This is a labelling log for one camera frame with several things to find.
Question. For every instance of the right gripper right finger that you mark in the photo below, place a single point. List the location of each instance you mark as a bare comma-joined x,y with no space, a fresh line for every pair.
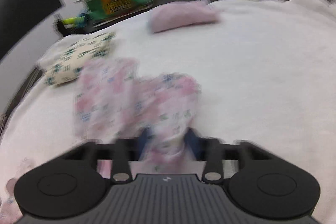
209,151

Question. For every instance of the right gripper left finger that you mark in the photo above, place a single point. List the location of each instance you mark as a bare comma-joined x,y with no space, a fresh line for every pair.
126,151

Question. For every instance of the pink floral garment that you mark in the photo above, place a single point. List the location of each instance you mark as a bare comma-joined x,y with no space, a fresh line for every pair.
112,102

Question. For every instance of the folded cream floral cloth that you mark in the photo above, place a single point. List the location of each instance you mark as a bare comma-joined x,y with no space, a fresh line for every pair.
64,60

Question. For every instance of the folded pink cloth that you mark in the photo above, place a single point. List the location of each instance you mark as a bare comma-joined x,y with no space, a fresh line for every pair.
180,14

